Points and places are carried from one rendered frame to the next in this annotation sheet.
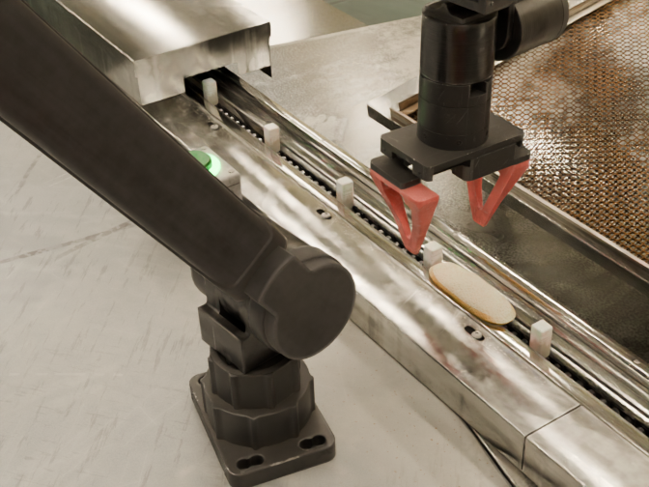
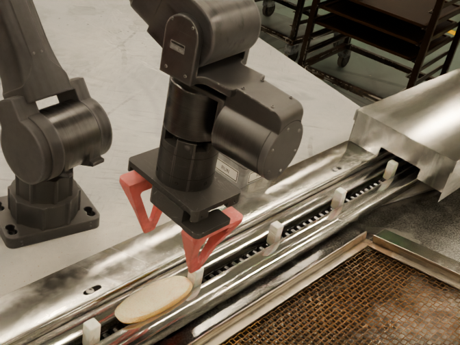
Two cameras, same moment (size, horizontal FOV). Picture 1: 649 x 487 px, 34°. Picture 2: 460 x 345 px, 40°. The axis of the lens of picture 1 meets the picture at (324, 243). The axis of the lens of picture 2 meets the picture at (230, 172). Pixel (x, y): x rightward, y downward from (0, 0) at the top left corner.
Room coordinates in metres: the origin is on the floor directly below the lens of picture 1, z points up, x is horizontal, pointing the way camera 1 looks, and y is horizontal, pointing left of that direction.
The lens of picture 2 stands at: (0.61, -0.62, 1.35)
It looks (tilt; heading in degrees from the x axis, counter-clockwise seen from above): 33 degrees down; 71
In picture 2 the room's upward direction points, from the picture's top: 11 degrees clockwise
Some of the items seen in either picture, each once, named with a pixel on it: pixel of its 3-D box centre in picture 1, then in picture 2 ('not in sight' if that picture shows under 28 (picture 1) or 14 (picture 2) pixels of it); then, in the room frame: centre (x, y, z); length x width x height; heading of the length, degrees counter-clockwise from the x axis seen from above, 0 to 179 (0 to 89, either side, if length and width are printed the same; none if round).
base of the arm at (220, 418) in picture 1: (257, 386); (44, 192); (0.61, 0.06, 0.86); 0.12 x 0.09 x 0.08; 21
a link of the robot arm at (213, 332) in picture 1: (268, 292); (60, 146); (0.62, 0.04, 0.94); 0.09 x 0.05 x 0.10; 129
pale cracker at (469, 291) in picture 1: (470, 289); (155, 296); (0.72, -0.13, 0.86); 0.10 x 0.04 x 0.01; 33
